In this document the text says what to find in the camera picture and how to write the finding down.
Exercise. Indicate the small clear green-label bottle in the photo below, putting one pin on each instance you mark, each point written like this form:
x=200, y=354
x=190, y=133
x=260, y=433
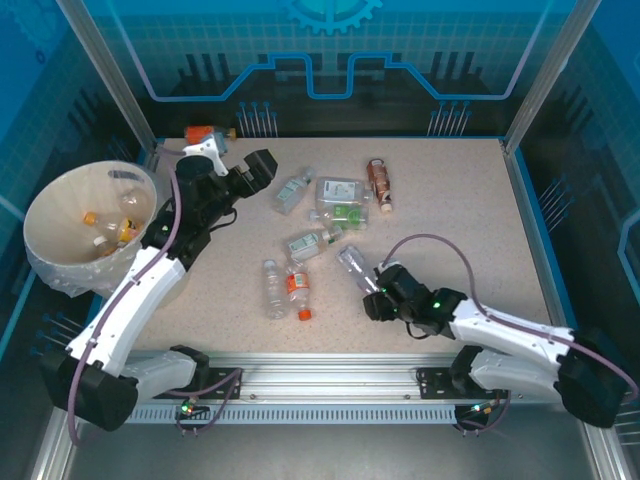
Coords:
x=307, y=245
x=292, y=192

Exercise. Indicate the clear plastic bin liner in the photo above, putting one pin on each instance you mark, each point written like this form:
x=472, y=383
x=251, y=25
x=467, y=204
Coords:
x=75, y=280

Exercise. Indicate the clear ribbed bottle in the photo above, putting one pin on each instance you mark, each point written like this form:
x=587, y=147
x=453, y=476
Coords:
x=352, y=265

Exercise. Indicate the black mount plate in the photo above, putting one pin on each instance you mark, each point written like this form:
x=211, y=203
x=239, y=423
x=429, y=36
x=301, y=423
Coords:
x=435, y=382
x=225, y=382

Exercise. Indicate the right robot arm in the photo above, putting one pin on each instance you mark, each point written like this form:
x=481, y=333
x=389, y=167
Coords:
x=500, y=325

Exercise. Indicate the clear bottle white cap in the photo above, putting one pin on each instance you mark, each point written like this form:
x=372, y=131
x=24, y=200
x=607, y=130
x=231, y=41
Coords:
x=275, y=292

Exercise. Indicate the yellow-label bottle orange cap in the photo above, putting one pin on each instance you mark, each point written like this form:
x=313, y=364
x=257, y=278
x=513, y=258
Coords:
x=127, y=231

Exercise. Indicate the aluminium side rail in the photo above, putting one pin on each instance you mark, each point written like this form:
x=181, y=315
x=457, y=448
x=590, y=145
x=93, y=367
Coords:
x=535, y=225
x=155, y=155

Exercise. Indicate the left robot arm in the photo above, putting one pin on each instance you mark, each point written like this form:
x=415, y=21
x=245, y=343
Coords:
x=145, y=285

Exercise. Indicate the orange-label bottle orange cap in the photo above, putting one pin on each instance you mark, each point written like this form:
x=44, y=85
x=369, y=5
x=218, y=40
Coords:
x=297, y=287

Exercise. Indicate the white round bin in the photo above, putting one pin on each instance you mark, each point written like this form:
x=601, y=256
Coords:
x=55, y=220

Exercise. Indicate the orange-label bottle white cap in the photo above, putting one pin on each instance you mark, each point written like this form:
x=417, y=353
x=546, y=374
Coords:
x=100, y=241

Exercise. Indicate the clear bottle green label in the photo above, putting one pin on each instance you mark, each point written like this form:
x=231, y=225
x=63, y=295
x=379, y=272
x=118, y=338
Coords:
x=345, y=216

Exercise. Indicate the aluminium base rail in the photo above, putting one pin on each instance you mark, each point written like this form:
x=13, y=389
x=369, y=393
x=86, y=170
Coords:
x=325, y=375

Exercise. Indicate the brown-label bottle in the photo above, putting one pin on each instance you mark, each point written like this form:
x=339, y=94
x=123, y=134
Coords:
x=379, y=180

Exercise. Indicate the orange-label bottle yellow cap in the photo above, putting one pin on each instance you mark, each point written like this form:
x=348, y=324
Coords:
x=197, y=134

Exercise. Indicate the aluminium frame post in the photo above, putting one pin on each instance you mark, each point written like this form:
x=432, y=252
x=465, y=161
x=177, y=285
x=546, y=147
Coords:
x=107, y=75
x=545, y=75

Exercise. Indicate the square clear white-label bottle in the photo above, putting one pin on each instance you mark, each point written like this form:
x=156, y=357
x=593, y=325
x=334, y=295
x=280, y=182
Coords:
x=340, y=190

